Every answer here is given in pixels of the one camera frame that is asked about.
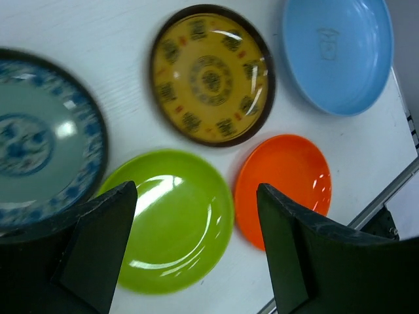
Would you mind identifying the lime green plate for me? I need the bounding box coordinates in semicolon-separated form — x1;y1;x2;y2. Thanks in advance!
100;149;234;294

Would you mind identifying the blue white patterned plate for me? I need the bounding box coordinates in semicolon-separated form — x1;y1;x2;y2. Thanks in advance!
1;48;109;233

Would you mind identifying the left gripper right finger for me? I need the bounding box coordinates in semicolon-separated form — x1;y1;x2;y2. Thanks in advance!
257;184;418;313

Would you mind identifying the orange plate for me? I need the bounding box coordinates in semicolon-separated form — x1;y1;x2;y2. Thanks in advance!
234;134;332;251

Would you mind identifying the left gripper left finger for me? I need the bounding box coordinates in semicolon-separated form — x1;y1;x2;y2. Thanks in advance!
1;181;137;313

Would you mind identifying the yellow brown patterned plate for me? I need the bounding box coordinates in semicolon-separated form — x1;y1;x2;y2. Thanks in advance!
149;4;276;147

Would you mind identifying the light blue plate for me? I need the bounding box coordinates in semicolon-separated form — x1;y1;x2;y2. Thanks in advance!
282;1;394;116

